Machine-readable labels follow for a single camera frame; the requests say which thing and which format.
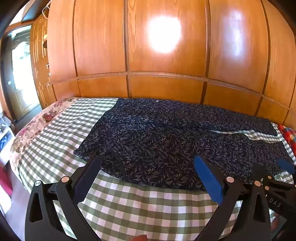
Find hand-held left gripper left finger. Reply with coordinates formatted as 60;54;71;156
25;155;103;241

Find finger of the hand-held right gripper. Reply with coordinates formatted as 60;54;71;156
252;163;296;193
277;158;296;176

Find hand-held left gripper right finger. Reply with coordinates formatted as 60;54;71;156
194;155;272;241

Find dark leaf print pants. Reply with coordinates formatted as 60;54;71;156
73;98;295;191

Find person's right hand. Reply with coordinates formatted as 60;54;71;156
270;212;284;233

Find red plaid pillow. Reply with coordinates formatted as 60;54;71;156
277;124;296;158

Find green checkered bedsheet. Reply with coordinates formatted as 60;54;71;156
17;97;296;241

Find red cloth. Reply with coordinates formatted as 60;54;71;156
0;166;13;197

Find floral quilt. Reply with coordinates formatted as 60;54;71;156
9;97;77;181

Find white bedside furniture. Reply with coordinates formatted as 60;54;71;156
0;111;16;167

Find glass door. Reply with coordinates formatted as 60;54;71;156
0;25;42;123

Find wooden wardrobe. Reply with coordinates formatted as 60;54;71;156
29;0;296;127

